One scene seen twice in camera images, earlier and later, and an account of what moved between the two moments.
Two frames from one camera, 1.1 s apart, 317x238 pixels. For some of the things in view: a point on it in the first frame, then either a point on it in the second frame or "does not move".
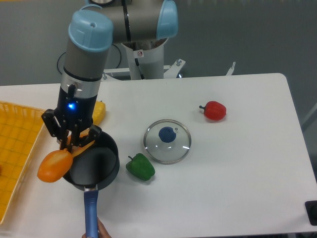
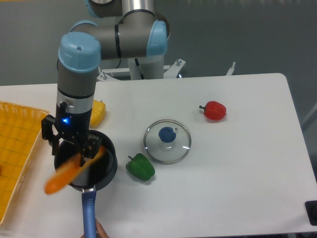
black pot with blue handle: [93, 169] does not move
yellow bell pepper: [99, 112] does not move
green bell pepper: [140, 167] does not move
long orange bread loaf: [57, 164] → [72, 169]
